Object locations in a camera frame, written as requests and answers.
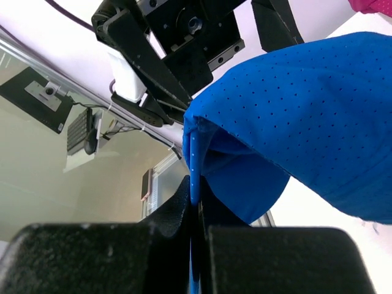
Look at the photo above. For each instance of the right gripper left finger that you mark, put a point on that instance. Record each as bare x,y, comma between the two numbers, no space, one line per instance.
150,256

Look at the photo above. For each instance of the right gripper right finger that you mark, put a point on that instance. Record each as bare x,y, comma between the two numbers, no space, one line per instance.
237,258

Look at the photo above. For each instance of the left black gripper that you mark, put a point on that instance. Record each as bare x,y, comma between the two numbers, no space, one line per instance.
196,36

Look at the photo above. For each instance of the blue baseball cap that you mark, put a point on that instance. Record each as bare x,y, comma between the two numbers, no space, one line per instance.
318,112

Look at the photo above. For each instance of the black keyboard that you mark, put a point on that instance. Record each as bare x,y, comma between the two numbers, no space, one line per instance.
78,131

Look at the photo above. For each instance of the black monitor on desk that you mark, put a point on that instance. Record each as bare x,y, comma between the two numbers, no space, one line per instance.
39,98

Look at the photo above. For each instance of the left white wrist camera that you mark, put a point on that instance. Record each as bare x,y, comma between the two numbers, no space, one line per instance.
127,83

